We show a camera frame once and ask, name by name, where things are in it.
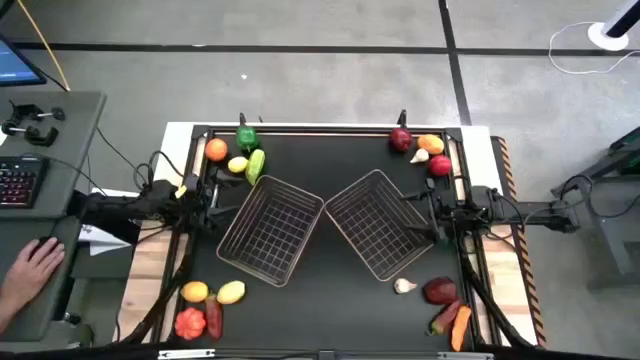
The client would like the black screw clamp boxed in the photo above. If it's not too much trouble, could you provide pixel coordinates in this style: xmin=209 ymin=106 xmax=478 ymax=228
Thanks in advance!
xmin=8 ymin=101 xmax=67 ymax=124
xmin=1 ymin=121 xmax=60 ymax=148

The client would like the bright red apple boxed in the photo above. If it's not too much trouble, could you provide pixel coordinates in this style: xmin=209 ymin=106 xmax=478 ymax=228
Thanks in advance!
xmin=428 ymin=154 xmax=454 ymax=178

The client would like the orange peach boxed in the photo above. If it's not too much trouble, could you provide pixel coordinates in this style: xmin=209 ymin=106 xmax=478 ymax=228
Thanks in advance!
xmin=204 ymin=137 xmax=229 ymax=163

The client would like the computer monitor blue screen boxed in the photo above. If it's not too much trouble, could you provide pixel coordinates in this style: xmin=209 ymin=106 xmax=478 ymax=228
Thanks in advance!
xmin=0 ymin=32 xmax=49 ymax=89

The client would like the grey desk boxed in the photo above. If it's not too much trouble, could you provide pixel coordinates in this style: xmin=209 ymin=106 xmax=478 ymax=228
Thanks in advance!
xmin=0 ymin=89 xmax=109 ymax=342

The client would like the dark red apple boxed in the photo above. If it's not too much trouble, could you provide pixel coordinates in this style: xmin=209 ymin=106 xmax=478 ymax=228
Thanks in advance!
xmin=389 ymin=127 xmax=414 ymax=153

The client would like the dark pole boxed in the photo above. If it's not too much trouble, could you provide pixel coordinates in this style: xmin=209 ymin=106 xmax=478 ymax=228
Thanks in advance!
xmin=604 ymin=0 xmax=640 ymax=39

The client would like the red chili pepper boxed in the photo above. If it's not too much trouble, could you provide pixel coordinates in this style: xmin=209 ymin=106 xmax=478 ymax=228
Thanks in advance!
xmin=204 ymin=293 xmax=224 ymax=342

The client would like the red ribbed tomato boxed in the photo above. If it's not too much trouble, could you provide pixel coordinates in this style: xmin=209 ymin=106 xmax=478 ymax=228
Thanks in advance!
xmin=173 ymin=306 xmax=208 ymax=342

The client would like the person's hand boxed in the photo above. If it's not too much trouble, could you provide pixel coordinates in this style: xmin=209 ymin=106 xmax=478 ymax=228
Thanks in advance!
xmin=0 ymin=237 xmax=67 ymax=307

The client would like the black backlit keyboard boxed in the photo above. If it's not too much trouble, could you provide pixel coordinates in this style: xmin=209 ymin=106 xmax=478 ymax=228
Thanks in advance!
xmin=0 ymin=155 xmax=50 ymax=210

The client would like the orange carrot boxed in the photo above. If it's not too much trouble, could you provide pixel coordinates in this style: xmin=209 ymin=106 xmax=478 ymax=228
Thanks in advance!
xmin=450 ymin=304 xmax=473 ymax=353

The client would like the white round pole base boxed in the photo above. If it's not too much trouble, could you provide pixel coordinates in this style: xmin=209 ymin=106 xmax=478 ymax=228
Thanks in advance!
xmin=587 ymin=20 xmax=631 ymax=53

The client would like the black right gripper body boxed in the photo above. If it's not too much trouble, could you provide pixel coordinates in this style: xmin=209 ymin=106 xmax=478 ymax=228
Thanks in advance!
xmin=425 ymin=177 xmax=472 ymax=244

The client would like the green bell pepper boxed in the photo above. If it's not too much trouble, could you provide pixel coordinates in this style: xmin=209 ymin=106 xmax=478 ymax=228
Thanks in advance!
xmin=235 ymin=124 xmax=260 ymax=153

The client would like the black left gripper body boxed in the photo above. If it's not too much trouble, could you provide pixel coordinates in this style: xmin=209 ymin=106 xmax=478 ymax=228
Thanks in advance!
xmin=187 ymin=167 xmax=222 ymax=227

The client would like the metal wire basket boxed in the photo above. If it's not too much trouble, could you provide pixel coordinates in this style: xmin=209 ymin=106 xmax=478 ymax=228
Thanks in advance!
xmin=324 ymin=168 xmax=436 ymax=283
xmin=215 ymin=174 xmax=326 ymax=289

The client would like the white paper sheet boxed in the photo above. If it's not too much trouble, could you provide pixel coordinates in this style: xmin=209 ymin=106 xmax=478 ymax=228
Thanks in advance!
xmin=78 ymin=224 xmax=133 ymax=258

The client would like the large yellow lemon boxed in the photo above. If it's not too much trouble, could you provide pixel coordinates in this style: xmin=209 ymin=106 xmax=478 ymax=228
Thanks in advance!
xmin=215 ymin=279 xmax=247 ymax=306

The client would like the dark red onion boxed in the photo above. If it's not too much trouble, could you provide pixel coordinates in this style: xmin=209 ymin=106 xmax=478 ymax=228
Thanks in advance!
xmin=422 ymin=276 xmax=460 ymax=307

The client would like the white cable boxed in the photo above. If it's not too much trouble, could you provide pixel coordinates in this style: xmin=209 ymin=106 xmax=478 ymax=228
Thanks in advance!
xmin=547 ymin=20 xmax=640 ymax=77

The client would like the yellow cable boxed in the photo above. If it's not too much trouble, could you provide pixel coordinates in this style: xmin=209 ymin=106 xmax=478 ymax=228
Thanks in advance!
xmin=16 ymin=0 xmax=72 ymax=93

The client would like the yellow orange citrus fruit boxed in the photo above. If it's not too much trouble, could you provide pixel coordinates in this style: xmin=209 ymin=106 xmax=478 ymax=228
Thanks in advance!
xmin=180 ymin=280 xmax=210 ymax=304

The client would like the black cable sleeve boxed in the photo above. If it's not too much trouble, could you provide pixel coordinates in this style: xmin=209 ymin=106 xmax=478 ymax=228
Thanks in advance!
xmin=459 ymin=247 xmax=529 ymax=347
xmin=117 ymin=234 xmax=194 ymax=347

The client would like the person's forearm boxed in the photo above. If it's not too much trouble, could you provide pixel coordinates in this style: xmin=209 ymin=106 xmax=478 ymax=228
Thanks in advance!
xmin=0 ymin=294 xmax=24 ymax=335

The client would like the black orange hazard tape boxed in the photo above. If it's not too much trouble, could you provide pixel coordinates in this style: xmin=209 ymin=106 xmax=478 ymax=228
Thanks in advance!
xmin=492 ymin=135 xmax=547 ymax=347

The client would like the black computer mouse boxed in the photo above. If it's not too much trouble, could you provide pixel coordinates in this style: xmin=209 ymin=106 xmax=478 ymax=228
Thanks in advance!
xmin=29 ymin=235 xmax=65 ymax=257

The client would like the thin black cable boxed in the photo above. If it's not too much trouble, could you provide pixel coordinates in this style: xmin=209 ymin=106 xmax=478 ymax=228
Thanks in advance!
xmin=93 ymin=125 xmax=154 ymax=181

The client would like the grey equipment stand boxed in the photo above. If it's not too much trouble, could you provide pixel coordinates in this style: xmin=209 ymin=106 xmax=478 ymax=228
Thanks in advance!
xmin=549 ymin=127 xmax=640 ymax=291

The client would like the orange yellow mango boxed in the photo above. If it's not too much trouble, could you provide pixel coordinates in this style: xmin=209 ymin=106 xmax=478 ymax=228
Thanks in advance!
xmin=417 ymin=133 xmax=446 ymax=156

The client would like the red pepper with green end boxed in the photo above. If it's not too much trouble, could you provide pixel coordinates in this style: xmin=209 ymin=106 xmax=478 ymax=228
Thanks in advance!
xmin=429 ymin=298 xmax=462 ymax=336

